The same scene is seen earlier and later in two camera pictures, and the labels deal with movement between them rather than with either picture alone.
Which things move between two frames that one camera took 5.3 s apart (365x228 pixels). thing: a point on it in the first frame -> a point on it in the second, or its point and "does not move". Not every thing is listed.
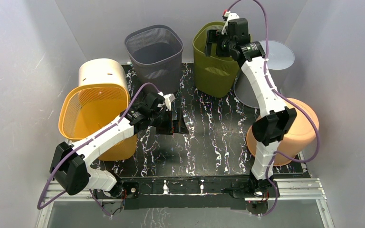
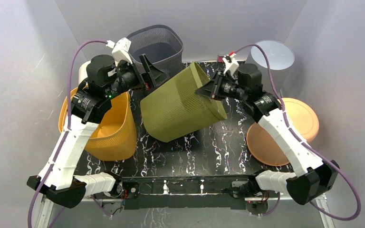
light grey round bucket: x=279 y=56 does not move
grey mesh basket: x=156 y=53 does not move
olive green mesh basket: x=215 y=76 -> x=177 y=109
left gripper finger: x=182 y=127 -> x=156 y=76
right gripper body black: x=216 y=40 -> x=219 y=87
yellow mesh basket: x=85 y=110 does not move
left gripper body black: x=155 y=118 -> x=128 y=79
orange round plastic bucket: x=304 y=130 does not move
